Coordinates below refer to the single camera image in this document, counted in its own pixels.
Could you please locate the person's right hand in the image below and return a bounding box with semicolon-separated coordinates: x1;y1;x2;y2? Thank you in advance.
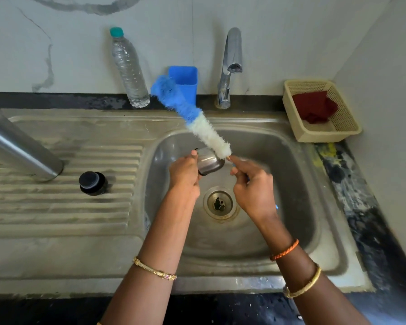
229;156;279;223

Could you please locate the person's left hand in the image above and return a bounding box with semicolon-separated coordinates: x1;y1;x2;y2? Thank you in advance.
168;150;202;201

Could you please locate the small steel cup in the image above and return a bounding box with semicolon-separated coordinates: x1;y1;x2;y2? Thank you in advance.
194;147;226;176

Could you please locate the blue and white bottle brush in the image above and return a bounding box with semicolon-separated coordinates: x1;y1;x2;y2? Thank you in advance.
150;75;279;210

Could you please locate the person's right forearm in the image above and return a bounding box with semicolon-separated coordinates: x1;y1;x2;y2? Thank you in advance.
252;213;371;325

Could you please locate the person's left forearm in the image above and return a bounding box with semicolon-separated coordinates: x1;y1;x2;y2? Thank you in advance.
100;192;198;325

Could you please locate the sink drain strainer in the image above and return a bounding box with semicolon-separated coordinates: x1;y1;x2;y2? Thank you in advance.
204;186;240;220

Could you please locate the blue plastic cup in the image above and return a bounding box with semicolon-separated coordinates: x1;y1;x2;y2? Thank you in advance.
168;66;198;105

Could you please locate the chrome faucet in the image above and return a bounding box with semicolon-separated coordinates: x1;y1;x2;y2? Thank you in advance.
215;27;243;109

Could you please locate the dark red cloth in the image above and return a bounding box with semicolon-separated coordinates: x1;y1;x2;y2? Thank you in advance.
293;91;339;125

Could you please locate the black flask lid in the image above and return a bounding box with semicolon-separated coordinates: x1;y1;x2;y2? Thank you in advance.
78;171;108;197

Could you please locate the beige plastic basket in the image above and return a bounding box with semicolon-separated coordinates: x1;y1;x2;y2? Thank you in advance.
283;79;362;143

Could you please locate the clear plastic water bottle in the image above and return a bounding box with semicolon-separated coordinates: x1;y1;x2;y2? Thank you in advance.
110;27;151;109

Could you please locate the stainless steel sink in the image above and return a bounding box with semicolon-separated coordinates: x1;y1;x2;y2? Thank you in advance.
0;108;376;300

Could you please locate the thin gold bangle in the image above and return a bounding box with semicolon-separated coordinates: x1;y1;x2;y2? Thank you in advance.
133;256;177;281

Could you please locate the thick gold bangle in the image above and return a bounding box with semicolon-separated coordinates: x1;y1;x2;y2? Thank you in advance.
283;263;322;299

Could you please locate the steel flask bottle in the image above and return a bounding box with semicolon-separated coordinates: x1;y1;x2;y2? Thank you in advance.
0;103;65;182

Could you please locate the orange thread bracelet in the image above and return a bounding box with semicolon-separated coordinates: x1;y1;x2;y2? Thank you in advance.
270;239;299;262

